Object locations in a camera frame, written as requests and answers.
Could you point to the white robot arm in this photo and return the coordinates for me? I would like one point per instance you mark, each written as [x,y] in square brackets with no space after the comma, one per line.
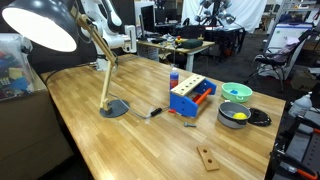
[110,26]

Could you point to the grey wooden desk lamp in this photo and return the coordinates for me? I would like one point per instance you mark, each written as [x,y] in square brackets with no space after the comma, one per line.
[57,25]

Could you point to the blue glue bottle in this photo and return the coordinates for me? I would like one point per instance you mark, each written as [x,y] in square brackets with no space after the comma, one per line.
[174,78]

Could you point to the blue wooden toy toolbox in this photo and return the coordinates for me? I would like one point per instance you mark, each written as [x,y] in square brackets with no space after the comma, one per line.
[186,97]

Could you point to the grey toy bolt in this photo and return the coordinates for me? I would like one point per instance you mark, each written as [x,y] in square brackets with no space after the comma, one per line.
[189,125]

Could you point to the dark green pouch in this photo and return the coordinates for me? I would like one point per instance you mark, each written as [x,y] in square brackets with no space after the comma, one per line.
[191,43]

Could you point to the grey toy pot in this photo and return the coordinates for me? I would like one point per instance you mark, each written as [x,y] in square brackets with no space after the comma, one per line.
[227,110]

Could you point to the computer monitor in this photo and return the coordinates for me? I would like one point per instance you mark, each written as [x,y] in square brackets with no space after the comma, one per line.
[147,20]

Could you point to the green plastic bowl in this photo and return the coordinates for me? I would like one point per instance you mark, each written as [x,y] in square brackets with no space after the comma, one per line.
[236,92]

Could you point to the yellow ball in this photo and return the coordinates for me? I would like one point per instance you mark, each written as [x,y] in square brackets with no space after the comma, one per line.
[240,116]

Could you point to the wooden block with holes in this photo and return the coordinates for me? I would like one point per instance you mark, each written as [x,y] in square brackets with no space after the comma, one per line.
[207,157]

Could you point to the black pot lid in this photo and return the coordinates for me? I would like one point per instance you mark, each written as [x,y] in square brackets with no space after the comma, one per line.
[259,118]

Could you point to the black office chair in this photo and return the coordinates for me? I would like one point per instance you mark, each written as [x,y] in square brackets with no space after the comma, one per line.
[278,61]

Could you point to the white spray bottle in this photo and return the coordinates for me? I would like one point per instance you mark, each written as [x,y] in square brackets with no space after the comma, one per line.
[301,105]

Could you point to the clear plastic storage bin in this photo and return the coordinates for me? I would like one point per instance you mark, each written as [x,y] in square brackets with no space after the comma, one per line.
[16,77]

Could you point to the black equipment cart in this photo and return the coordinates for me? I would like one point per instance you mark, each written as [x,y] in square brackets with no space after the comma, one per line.
[296,153]

